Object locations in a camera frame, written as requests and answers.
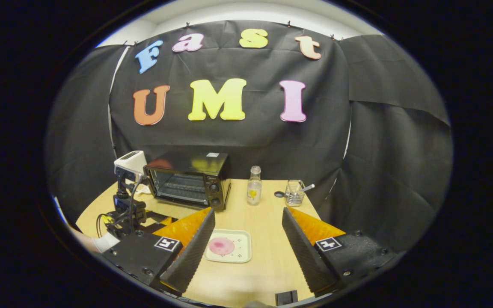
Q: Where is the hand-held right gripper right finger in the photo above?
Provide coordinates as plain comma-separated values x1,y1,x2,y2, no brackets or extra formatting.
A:
282,207,399,297

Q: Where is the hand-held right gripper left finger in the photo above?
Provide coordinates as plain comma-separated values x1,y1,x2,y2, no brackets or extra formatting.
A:
101,207,216,297

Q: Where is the pink ham slice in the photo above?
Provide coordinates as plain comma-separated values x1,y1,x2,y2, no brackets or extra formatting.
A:
208,237,235,256

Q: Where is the white square plate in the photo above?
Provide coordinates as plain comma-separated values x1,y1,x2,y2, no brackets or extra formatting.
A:
205,229,252,263

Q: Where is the black electric oven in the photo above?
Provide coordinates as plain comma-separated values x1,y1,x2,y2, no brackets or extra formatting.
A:
143,150,232,211

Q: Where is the white toaster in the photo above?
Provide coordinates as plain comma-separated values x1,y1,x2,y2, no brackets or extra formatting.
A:
114,151,148,182

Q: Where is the clear glass cup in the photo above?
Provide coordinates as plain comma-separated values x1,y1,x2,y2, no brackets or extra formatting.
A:
285,180,306,207

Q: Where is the clear glass bottle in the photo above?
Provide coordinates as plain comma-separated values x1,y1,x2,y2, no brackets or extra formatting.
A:
246,166,262,206

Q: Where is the black backdrop cloth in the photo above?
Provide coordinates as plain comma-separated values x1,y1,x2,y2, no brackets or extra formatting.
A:
45,19,453,253

